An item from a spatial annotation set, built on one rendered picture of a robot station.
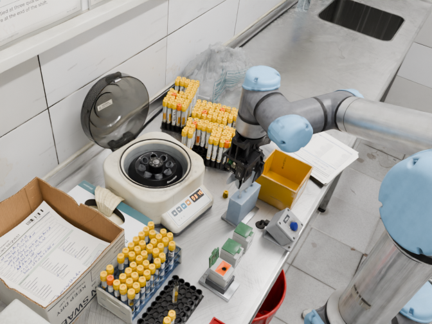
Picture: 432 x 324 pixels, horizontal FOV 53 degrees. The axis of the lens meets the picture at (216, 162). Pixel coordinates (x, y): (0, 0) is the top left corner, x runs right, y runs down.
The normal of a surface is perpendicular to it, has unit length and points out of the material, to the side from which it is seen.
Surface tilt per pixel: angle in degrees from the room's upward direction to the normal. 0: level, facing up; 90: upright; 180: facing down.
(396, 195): 85
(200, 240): 0
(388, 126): 71
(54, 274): 1
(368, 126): 89
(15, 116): 90
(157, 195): 0
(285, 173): 90
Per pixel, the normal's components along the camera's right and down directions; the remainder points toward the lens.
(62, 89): 0.85, 0.43
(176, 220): 0.43, -0.43
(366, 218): 0.11, -0.72
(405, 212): -0.89, 0.16
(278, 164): -0.52, 0.55
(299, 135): 0.41, 0.66
